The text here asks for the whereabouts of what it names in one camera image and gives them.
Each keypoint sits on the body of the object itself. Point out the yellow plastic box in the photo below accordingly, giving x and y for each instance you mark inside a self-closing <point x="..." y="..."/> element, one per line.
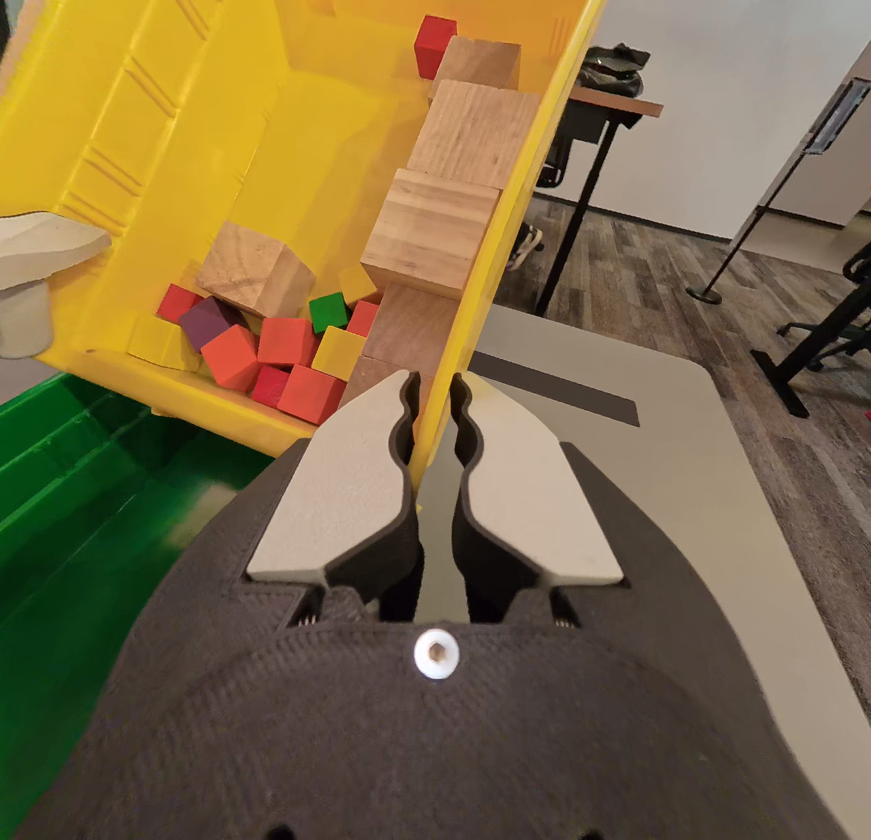
<point x="204" y="105"/>

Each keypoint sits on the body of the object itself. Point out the group of large plain wooden blocks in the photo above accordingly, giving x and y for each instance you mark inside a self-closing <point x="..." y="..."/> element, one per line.
<point x="435" y="231"/>

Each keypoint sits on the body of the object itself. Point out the pile of small coloured cubes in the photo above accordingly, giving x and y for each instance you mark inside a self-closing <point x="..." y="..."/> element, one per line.
<point x="286" y="340"/>

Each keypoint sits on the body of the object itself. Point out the black bag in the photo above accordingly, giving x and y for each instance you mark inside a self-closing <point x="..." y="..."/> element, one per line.
<point x="612" y="71"/>

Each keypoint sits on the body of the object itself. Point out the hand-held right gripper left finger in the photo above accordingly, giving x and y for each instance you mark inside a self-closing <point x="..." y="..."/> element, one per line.
<point x="340" y="499"/>

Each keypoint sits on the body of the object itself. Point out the black sign stand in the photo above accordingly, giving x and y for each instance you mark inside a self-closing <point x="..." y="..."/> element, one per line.
<point x="704" y="294"/>

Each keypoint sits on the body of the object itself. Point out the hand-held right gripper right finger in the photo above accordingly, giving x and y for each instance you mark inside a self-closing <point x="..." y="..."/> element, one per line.
<point x="531" y="513"/>

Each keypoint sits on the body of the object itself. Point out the green plastic box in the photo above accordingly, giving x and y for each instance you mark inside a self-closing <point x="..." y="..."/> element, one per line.
<point x="68" y="513"/>

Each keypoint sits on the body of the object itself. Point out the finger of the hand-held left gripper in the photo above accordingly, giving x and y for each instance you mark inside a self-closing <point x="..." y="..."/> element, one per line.
<point x="41" y="244"/>

